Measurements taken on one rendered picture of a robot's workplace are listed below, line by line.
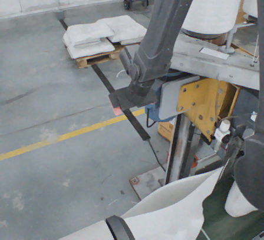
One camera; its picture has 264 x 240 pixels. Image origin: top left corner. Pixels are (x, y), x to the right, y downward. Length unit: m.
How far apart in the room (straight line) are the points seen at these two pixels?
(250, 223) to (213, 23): 1.29
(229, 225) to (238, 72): 1.06
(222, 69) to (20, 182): 1.93
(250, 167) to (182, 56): 0.51
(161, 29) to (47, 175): 1.94
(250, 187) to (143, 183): 1.75
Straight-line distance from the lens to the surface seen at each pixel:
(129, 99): 0.67
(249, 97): 0.80
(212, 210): 1.61
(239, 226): 1.62
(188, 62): 0.76
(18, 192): 2.23
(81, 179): 2.14
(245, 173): 0.33
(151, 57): 0.49
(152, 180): 2.08
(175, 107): 0.90
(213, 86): 0.92
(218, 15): 0.62
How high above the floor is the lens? 1.76
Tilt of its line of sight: 40 degrees down
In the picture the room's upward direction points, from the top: straight up
